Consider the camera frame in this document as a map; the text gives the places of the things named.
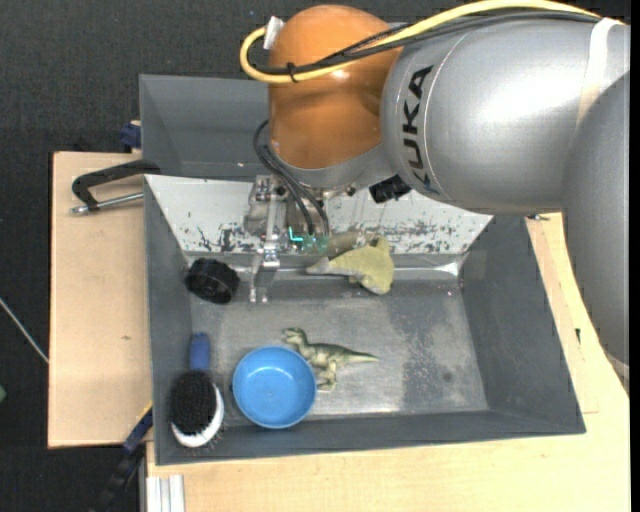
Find black cylinder on white bracket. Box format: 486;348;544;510
368;173;413;204

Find yellow-green cloth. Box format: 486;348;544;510
305;234;395;297

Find blue-handled black hairbrush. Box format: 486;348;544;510
166;331;227;449

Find grey metal bin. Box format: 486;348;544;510
138;73;587;467

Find black ribbed wheel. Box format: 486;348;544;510
184;257;241;305

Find pale brown cardboard board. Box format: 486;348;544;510
47;151;154;449

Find green toy dinosaur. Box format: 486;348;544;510
280;326;382;393

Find blue bowl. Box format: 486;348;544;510
231;345;318;431

